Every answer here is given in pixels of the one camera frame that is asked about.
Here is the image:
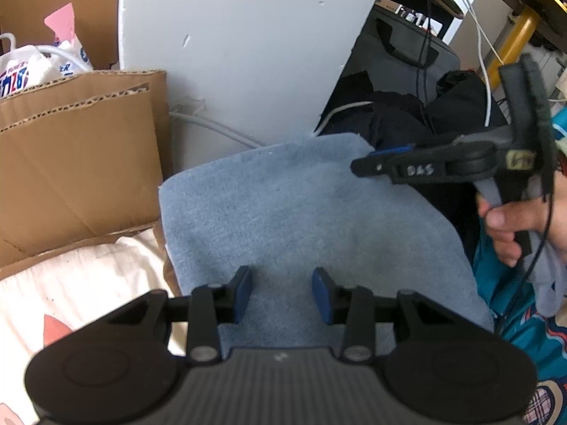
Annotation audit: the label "grey suitcase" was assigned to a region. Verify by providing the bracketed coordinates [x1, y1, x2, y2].
[349, 4, 462, 95]

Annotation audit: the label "brown cardboard sheet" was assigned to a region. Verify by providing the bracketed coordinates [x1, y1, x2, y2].
[0, 68, 173, 282]

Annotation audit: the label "white printed plastic bag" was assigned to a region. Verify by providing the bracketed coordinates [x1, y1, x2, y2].
[0, 33, 95, 99]

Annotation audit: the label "person's right hand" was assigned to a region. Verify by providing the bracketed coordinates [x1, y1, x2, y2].
[477, 198, 553, 269]

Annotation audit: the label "cream printed blanket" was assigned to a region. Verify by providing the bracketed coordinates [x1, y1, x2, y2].
[0, 226, 187, 425]

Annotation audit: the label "teal patterned cloth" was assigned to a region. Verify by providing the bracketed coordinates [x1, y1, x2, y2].
[471, 230, 567, 425]

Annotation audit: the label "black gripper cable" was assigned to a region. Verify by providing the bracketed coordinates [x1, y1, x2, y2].
[495, 172, 560, 334]

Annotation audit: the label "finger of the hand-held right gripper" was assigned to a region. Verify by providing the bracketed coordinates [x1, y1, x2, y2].
[369, 134, 471, 157]
[351, 151, 448, 185]

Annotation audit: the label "thick white cable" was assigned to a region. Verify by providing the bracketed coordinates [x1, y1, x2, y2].
[168, 103, 267, 150]

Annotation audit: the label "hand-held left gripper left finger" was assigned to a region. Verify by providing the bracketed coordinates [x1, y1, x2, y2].
[108, 266, 252, 365]

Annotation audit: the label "black bag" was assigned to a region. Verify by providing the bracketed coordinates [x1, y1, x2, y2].
[318, 70, 511, 249]

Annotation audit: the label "plastic-wrapped pale panel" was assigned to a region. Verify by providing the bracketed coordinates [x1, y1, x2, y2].
[119, 0, 393, 173]

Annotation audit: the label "yellow table leg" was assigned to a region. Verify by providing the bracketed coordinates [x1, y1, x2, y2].
[500, 6, 544, 70]

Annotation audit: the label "light blue denim pants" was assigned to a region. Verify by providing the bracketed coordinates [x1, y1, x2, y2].
[158, 133, 494, 364]

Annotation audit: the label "pink paper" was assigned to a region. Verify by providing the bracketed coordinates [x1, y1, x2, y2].
[44, 2, 77, 48]

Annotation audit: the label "thin white cable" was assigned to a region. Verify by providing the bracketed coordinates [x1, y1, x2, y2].
[314, 0, 506, 137]

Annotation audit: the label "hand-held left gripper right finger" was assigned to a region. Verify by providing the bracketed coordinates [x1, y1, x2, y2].
[312, 267, 459, 363]

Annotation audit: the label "thin black cable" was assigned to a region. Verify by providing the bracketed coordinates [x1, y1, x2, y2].
[415, 0, 438, 134]

